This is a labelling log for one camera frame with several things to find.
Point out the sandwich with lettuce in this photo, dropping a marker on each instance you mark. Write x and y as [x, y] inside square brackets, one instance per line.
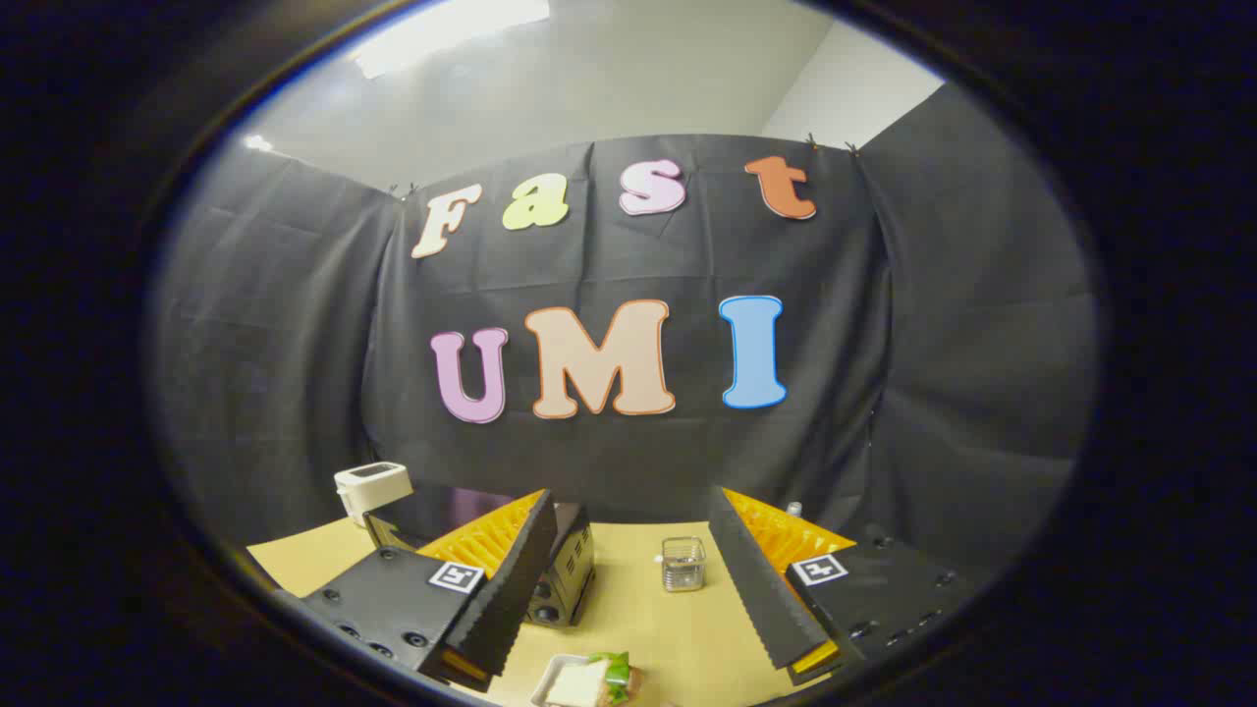
[597, 679]

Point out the white toaster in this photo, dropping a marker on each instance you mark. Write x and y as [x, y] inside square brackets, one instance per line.
[371, 486]

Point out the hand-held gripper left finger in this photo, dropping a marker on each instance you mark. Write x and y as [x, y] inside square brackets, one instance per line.
[511, 589]

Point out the black toaster oven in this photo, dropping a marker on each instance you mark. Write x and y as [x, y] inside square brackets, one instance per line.
[565, 574]

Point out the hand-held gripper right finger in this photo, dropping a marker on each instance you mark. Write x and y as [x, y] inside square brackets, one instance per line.
[756, 579]

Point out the clear glass jar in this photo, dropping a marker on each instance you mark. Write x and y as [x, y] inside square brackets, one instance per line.
[683, 564]

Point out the white square plate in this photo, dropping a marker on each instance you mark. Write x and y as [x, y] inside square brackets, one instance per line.
[552, 679]

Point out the black backdrop cloth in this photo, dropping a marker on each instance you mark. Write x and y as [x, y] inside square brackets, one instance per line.
[628, 324]

